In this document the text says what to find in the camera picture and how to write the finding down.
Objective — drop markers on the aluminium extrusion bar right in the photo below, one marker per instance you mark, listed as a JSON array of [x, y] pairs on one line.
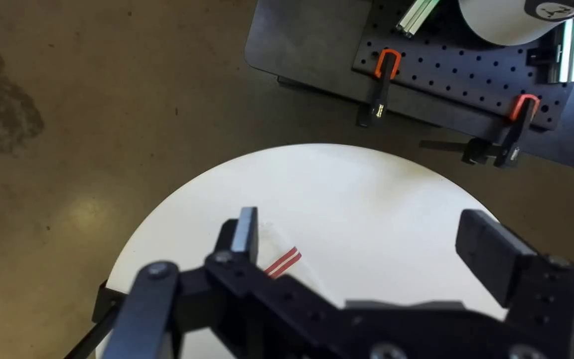
[[567, 54]]

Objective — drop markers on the aluminium extrusion bar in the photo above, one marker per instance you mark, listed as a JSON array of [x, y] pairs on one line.
[[567, 54], [416, 16]]

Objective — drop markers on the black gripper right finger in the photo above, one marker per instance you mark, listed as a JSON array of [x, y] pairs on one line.
[[491, 251]]

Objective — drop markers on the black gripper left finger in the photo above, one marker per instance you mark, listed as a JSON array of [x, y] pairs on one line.
[[240, 237]]

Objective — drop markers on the orange-handled clamp left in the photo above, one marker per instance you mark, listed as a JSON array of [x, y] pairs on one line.
[[386, 72]]

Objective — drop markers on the orange-handled clamp right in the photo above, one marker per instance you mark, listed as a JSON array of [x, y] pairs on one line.
[[505, 151]]

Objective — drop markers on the orange-handled clamp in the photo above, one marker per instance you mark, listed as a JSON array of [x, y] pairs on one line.
[[505, 151], [386, 72]]

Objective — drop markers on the white red-striped tea towel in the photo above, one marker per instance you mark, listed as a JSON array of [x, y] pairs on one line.
[[280, 255]]

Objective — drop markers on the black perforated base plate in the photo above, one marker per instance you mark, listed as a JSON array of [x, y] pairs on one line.
[[447, 60]]

